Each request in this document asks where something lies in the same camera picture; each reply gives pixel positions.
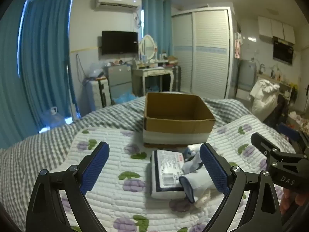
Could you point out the white packaged tissue pack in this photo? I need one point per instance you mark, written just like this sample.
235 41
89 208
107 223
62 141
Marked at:
166 168

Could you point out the brown cardboard box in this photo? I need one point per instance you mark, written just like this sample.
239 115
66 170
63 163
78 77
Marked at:
176 120

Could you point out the white floral quilt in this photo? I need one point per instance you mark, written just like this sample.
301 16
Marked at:
121 195

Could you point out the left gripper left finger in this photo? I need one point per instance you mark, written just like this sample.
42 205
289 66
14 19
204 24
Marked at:
46 211

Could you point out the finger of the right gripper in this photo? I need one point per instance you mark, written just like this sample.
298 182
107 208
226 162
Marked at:
264 147
296 135

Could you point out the white sliding wardrobe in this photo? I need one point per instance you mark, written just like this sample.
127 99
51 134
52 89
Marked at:
204 44

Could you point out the hanging patterned cloth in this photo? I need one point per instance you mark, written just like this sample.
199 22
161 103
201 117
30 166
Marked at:
238 43

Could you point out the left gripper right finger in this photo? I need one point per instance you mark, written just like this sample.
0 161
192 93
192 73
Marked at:
262 209

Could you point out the grey washing machine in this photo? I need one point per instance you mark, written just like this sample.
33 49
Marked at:
246 79

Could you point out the blue plastic bags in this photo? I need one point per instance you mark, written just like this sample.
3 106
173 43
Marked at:
123 96

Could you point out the person right hand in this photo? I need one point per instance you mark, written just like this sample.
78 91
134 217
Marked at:
289 197

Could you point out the grey checked bed sheet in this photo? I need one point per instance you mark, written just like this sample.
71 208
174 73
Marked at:
21 163

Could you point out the white upper cabinets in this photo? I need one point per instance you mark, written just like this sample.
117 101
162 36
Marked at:
270 29

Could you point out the dark suitcase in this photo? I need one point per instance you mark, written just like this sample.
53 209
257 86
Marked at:
177 79

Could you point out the white air conditioner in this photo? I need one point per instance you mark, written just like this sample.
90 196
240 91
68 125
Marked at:
126 5

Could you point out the clear water jug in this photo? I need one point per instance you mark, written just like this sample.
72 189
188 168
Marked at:
52 118

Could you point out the large blue window curtain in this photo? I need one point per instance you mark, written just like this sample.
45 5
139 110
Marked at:
35 66

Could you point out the white suitcase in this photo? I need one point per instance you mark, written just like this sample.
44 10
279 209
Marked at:
98 92

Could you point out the black wall television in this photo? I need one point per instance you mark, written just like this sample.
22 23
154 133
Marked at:
117 42

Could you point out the white blue sock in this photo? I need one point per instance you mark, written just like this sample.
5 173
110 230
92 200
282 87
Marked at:
195 180

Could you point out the white stuffed laundry bag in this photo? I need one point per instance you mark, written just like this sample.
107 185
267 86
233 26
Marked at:
265 98

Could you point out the narrow blue curtain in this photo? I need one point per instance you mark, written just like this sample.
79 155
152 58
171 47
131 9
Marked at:
158 23

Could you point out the black range hood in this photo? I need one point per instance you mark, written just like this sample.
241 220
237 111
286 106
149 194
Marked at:
282 51

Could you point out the small silver fridge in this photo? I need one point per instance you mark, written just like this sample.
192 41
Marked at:
119 80

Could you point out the oval vanity mirror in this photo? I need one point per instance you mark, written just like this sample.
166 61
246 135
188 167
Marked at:
147 49

